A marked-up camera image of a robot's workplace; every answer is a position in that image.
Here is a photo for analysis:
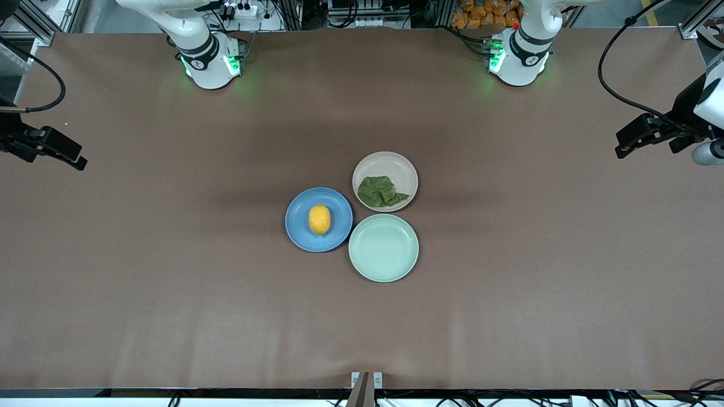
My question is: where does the yellow lemon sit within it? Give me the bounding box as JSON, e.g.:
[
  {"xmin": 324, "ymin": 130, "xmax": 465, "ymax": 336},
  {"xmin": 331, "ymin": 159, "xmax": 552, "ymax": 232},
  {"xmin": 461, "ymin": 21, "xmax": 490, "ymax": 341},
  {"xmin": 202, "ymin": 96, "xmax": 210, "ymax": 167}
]
[{"xmin": 309, "ymin": 205, "xmax": 331, "ymax": 236}]

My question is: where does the green lettuce leaf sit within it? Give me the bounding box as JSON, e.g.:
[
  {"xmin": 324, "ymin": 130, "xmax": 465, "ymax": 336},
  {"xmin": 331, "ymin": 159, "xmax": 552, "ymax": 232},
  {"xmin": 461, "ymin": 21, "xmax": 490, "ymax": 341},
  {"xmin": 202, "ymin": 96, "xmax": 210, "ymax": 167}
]
[{"xmin": 357, "ymin": 175, "xmax": 410, "ymax": 209}]

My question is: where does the bag of orange items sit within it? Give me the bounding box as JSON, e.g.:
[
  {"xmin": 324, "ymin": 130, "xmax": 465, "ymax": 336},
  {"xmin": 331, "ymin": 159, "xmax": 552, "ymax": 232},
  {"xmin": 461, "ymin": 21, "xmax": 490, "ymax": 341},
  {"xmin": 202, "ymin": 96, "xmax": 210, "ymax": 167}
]
[{"xmin": 451, "ymin": 0, "xmax": 524, "ymax": 30}]

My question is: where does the white power strip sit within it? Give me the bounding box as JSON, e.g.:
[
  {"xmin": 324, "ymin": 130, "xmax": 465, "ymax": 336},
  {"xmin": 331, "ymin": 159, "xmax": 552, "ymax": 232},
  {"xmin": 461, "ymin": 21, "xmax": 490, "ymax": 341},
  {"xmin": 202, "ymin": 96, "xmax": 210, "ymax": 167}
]
[{"xmin": 218, "ymin": 0, "xmax": 266, "ymax": 21}]

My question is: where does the blue plate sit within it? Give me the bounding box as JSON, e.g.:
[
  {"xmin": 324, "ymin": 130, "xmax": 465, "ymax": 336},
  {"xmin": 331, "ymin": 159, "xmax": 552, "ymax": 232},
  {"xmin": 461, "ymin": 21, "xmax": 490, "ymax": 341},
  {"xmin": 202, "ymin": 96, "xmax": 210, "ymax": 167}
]
[{"xmin": 285, "ymin": 187, "xmax": 354, "ymax": 253}]

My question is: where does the beige plate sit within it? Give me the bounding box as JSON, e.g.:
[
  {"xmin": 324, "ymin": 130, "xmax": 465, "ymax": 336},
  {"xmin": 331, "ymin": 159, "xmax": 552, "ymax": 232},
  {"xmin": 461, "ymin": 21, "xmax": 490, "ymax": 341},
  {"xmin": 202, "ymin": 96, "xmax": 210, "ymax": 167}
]
[{"xmin": 352, "ymin": 151, "xmax": 419, "ymax": 213}]

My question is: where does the light green plate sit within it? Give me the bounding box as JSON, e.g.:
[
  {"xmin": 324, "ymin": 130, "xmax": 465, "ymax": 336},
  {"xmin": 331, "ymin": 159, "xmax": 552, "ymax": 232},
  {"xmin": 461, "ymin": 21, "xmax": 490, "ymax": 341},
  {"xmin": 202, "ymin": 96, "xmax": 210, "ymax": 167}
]
[{"xmin": 348, "ymin": 213, "xmax": 420, "ymax": 283}]

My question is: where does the white electronics box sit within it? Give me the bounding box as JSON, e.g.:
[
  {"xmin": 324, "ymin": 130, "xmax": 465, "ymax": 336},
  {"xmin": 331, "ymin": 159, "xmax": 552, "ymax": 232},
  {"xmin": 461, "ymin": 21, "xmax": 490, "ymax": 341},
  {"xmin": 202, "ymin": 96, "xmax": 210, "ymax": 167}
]
[{"xmin": 327, "ymin": 0, "xmax": 409, "ymax": 29}]

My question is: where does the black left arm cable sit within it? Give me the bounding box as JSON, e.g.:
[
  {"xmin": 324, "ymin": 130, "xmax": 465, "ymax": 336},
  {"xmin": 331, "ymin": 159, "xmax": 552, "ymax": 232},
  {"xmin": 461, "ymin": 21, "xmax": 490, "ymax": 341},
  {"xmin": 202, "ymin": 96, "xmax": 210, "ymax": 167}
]
[{"xmin": 598, "ymin": 0, "xmax": 702, "ymax": 137}]

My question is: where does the aluminium frame profile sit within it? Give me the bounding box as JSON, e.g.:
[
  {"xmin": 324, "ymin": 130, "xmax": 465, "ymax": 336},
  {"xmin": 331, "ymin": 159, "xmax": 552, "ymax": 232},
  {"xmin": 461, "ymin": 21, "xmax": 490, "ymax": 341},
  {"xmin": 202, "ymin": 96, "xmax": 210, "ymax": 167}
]
[
  {"xmin": 0, "ymin": 0, "xmax": 55, "ymax": 47},
  {"xmin": 679, "ymin": 0, "xmax": 724, "ymax": 40}
]

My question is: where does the grey metal table bracket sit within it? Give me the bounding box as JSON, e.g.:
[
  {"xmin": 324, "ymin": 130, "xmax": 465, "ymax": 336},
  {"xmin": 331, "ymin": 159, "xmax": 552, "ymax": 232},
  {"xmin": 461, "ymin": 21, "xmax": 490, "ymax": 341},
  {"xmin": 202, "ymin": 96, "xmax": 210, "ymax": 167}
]
[{"xmin": 346, "ymin": 371, "xmax": 383, "ymax": 407}]

